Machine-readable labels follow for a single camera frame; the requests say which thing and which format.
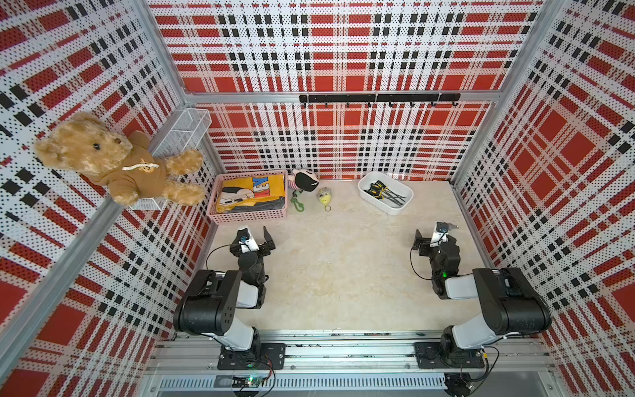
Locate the green circuit board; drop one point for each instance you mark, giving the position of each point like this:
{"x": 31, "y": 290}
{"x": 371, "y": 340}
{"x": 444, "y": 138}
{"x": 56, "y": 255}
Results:
{"x": 251, "y": 381}

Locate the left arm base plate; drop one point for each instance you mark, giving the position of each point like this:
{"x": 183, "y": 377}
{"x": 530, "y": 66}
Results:
{"x": 265, "y": 357}

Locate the aluminium mounting rail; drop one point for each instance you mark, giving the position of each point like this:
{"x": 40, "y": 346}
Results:
{"x": 353, "y": 363}

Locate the white plastic storage box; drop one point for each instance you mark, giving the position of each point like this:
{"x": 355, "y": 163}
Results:
{"x": 393, "y": 184}

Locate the black wall hook rail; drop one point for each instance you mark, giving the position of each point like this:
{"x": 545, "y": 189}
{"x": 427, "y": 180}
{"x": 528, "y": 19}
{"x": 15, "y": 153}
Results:
{"x": 429, "y": 98}

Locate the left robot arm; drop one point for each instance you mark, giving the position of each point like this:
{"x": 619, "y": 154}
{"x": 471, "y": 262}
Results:
{"x": 209, "y": 305}

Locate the yellow round keychain toy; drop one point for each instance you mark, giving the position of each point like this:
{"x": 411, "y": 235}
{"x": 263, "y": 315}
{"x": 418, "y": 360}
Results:
{"x": 325, "y": 198}

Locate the brown teddy bear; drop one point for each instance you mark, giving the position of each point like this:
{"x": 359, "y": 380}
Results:
{"x": 124, "y": 164}

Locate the pink plastic basket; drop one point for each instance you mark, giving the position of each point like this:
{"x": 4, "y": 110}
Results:
{"x": 262, "y": 211}

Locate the green carabiner clip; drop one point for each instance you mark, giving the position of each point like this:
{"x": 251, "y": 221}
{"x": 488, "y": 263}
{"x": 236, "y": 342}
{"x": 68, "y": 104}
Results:
{"x": 299, "y": 207}

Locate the yellow printed folded cloth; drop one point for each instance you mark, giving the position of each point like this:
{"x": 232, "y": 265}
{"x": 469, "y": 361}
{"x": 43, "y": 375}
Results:
{"x": 250, "y": 191}

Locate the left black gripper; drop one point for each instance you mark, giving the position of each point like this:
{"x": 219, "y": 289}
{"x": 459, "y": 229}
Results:
{"x": 253, "y": 247}

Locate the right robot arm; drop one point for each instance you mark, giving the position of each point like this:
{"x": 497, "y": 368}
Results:
{"x": 510, "y": 306}

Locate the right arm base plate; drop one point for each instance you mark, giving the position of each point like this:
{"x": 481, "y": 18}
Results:
{"x": 431, "y": 355}

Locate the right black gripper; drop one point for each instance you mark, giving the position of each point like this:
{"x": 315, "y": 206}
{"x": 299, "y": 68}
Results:
{"x": 429, "y": 247}

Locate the clear wall-mounted basket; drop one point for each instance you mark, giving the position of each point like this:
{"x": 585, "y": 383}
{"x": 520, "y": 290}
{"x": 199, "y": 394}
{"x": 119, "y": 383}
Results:
{"x": 185, "y": 129}

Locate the pink black plush toy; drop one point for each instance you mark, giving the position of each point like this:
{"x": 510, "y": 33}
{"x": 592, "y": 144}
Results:
{"x": 304, "y": 180}

